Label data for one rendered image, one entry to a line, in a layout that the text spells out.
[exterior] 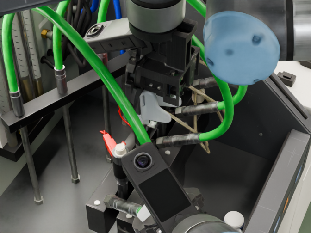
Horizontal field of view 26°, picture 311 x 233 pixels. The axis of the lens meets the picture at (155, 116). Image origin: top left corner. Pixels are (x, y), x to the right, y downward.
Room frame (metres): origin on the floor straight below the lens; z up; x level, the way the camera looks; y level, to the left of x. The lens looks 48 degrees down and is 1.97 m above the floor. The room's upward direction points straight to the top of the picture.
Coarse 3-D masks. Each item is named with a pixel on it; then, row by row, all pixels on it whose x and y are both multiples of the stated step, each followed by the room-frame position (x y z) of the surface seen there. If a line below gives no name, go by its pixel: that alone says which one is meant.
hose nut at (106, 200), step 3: (108, 195) 0.61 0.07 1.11; (111, 195) 0.61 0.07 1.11; (114, 195) 0.61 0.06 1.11; (105, 198) 0.60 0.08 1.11; (108, 198) 0.60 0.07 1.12; (111, 198) 0.60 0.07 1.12; (105, 201) 0.60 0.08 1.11; (108, 201) 0.59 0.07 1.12; (105, 204) 0.60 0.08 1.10; (108, 204) 0.59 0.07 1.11; (108, 207) 0.59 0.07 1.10; (111, 207) 0.59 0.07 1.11
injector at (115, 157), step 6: (114, 150) 0.71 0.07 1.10; (126, 150) 0.71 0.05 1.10; (114, 156) 0.70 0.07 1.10; (120, 156) 0.70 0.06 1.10; (114, 162) 0.70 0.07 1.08; (120, 162) 0.69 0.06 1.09; (114, 168) 0.70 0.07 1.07; (120, 168) 0.69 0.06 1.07; (114, 174) 0.70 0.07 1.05; (120, 174) 0.69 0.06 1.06; (120, 180) 0.69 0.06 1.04; (126, 180) 0.69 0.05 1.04; (120, 186) 0.70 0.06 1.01; (126, 186) 0.70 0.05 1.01; (120, 192) 0.70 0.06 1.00; (126, 192) 0.70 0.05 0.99; (126, 198) 0.70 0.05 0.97
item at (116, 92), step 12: (48, 12) 0.67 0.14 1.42; (60, 24) 0.65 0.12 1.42; (72, 36) 0.63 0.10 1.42; (84, 48) 0.62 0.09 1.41; (12, 60) 0.79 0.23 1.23; (96, 60) 0.61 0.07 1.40; (12, 72) 0.79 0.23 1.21; (96, 72) 0.60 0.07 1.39; (108, 72) 0.59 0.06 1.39; (12, 84) 0.79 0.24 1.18; (108, 84) 0.58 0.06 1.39; (12, 96) 0.78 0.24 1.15; (120, 96) 0.57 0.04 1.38; (120, 108) 0.56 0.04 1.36; (132, 108) 0.56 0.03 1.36; (132, 120) 0.55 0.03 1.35; (144, 132) 0.54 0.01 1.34
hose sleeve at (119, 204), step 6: (114, 198) 0.59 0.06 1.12; (120, 198) 0.59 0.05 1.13; (114, 204) 0.58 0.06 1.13; (120, 204) 0.58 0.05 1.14; (126, 204) 0.57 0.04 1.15; (132, 204) 0.56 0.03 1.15; (138, 204) 0.56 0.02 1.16; (120, 210) 0.57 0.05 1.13; (126, 210) 0.56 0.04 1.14; (132, 210) 0.55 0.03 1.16
